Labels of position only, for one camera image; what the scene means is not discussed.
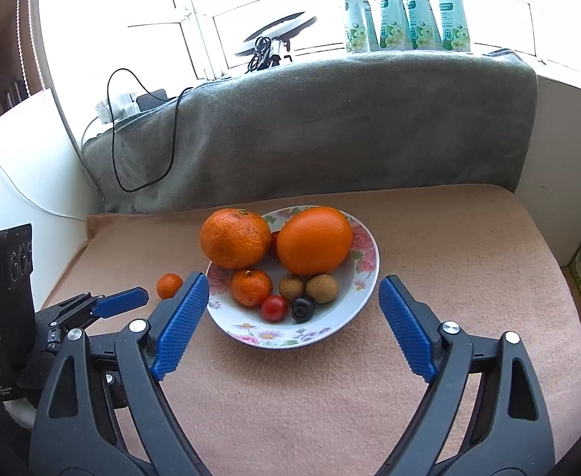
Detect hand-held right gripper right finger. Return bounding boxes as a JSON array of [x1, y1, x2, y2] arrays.
[[378, 274, 555, 476]]

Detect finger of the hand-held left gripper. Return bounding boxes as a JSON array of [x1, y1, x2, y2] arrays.
[[35, 286, 150, 332]]

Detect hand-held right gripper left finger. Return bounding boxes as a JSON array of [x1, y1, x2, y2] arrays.
[[29, 272, 211, 476]]

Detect small tangerine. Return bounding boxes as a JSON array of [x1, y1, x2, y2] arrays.
[[156, 273, 185, 301], [230, 268, 274, 307]]

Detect white floral plate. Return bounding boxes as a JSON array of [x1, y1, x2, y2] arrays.
[[205, 205, 381, 350]]

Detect brown longan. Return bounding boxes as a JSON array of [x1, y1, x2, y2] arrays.
[[305, 274, 339, 304], [279, 274, 305, 301]]

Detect large spotted tangerine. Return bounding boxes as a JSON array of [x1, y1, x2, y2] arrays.
[[200, 208, 272, 269]]

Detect dark plum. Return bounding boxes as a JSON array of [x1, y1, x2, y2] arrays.
[[291, 296, 315, 322]]

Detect large smooth orange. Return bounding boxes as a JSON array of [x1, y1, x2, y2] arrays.
[[277, 207, 354, 277]]

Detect white power strip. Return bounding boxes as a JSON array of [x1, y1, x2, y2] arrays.
[[97, 92, 140, 122]]

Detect black charger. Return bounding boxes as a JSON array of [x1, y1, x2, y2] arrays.
[[137, 88, 168, 112]]

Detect grey blanket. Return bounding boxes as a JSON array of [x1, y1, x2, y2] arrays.
[[81, 50, 539, 215]]

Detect green floral packet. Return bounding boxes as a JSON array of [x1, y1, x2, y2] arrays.
[[377, 0, 413, 52], [404, 0, 442, 51], [342, 0, 378, 54], [437, 0, 471, 52]]

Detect thin white cable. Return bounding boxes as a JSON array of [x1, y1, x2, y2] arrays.
[[0, 94, 88, 221]]

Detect white bead chain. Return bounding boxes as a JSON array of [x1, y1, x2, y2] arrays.
[[15, 0, 24, 102]]

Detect white window frame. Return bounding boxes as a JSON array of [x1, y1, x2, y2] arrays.
[[37, 0, 581, 85]]

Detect black cable bundle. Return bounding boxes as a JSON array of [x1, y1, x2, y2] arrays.
[[248, 37, 281, 73]]

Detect white ring light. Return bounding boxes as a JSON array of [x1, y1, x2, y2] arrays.
[[233, 11, 318, 58]]

